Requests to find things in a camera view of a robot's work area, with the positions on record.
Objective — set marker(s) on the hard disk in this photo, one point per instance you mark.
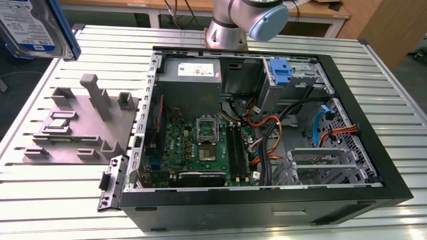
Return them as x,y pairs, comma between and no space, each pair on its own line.
30,27

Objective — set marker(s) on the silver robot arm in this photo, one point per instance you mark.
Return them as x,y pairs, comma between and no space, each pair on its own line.
227,32

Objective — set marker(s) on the grey metal disk bay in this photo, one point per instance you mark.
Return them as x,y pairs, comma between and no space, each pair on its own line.
323,167

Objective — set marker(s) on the metal locking lever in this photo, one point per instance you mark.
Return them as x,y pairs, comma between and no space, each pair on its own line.
218,132

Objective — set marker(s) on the grey power supply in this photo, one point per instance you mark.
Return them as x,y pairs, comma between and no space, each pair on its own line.
190,95

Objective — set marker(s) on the black RAM slot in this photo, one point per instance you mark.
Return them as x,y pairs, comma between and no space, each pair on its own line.
242,150
233,150

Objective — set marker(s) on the CPU socket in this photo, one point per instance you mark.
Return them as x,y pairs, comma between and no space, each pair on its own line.
209,154

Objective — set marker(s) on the green motherboard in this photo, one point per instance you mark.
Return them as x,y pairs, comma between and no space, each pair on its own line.
181,150

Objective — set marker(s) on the grey metal drive cage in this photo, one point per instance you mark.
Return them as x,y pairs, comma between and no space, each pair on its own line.
277,97

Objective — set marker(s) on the black graphics card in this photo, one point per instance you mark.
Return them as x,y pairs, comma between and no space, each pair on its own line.
201,178

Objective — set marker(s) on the blue plastic drive latch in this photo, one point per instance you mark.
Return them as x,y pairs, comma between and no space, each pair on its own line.
281,72

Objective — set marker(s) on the black PC case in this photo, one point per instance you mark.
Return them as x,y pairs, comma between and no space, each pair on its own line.
234,207

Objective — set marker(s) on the grey expansion card retainer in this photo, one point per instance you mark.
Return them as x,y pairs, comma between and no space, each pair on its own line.
116,172

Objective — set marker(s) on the grey parts rack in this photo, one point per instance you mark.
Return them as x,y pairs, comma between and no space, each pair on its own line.
87,130

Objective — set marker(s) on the silver CPU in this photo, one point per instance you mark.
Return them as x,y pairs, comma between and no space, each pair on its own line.
59,124

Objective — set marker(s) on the green RAM stick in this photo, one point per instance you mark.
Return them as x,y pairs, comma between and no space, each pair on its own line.
62,140

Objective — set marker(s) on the black chair base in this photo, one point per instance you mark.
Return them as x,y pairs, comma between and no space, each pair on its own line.
421,53

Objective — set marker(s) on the long white frame desk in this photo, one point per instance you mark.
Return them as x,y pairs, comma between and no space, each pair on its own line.
100,6

